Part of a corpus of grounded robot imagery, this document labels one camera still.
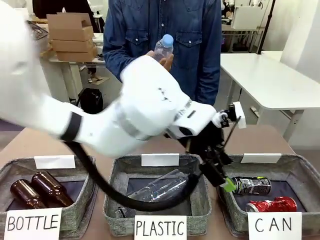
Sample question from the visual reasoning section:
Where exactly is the white PLASTIC label sign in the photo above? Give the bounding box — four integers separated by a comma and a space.
134, 214, 188, 240

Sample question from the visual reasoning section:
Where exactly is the large clear plastic bottle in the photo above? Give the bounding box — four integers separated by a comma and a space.
126, 169, 198, 202

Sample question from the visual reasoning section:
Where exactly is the grey fabric plastic basket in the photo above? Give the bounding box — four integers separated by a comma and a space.
103, 153, 212, 237

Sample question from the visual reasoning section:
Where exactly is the person in denim clothes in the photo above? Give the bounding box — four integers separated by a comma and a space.
102, 0, 223, 107

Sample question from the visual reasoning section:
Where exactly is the black and green drink can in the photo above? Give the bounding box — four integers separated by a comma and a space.
231, 176, 273, 196

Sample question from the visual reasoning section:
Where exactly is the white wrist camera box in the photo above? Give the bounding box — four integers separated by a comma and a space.
228, 101, 247, 130

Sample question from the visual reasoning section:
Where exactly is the brown glass bottle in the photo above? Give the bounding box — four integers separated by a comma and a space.
9, 179, 48, 210
31, 170, 75, 208

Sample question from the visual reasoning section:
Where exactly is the grey fabric can basket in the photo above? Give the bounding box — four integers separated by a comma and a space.
217, 153, 320, 237

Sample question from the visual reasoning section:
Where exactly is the clear plastic bottle blue cap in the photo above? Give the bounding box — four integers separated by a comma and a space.
153, 34, 175, 63

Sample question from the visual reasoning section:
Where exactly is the person in black clothes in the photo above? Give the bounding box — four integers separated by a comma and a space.
32, 0, 111, 84

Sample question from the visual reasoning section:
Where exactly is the thick black cable hose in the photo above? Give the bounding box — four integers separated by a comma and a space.
66, 139, 203, 213

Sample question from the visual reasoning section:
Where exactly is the person's right hand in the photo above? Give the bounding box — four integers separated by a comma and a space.
146, 49, 175, 73

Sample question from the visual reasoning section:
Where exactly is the black backpack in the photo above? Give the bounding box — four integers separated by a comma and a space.
76, 87, 105, 115

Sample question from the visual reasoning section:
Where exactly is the white BOTTLE label sign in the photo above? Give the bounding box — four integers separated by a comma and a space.
4, 207, 63, 240

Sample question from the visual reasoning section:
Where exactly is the black stand pole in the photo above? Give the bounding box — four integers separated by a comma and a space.
257, 0, 277, 55

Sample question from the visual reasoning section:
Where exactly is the black patterned tray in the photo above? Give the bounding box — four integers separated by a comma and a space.
26, 19, 50, 41

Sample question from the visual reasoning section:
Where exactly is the large white table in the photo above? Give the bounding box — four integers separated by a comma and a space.
219, 51, 320, 143

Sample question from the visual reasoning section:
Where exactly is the flat cardboard box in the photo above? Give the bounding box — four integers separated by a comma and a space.
51, 38, 96, 53
54, 47, 98, 63

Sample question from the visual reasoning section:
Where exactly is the thin black camera cable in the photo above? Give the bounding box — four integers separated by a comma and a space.
222, 119, 241, 150

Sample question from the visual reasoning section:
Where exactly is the grey fabric bottle basket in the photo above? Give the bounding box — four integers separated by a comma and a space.
0, 156, 97, 232

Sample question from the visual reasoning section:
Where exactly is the open cardboard box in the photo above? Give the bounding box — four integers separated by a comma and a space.
46, 12, 95, 42

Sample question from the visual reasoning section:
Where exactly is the small clear plastic container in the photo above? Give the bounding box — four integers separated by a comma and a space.
114, 206, 132, 221

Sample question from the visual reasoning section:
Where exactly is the white CAN label sign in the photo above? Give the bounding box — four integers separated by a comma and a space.
247, 211, 303, 240

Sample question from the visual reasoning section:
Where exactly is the white background box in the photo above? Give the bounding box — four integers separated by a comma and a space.
231, 4, 266, 30

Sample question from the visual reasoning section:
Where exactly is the grey background desk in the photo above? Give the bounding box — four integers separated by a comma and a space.
41, 49, 106, 101

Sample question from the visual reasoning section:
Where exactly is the person's left forearm denim sleeve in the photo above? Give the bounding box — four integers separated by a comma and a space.
194, 62, 223, 106

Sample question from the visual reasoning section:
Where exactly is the small white paper card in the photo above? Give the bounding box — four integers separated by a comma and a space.
240, 152, 283, 165
34, 154, 76, 170
141, 153, 180, 168

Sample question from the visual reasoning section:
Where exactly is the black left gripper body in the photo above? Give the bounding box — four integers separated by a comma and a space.
176, 121, 225, 162

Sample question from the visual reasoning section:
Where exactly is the person's right forearm denim sleeve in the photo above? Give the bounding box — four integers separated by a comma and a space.
102, 48, 137, 83

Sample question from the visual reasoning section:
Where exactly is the crushed red drink can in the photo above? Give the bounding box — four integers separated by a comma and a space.
245, 196, 298, 213

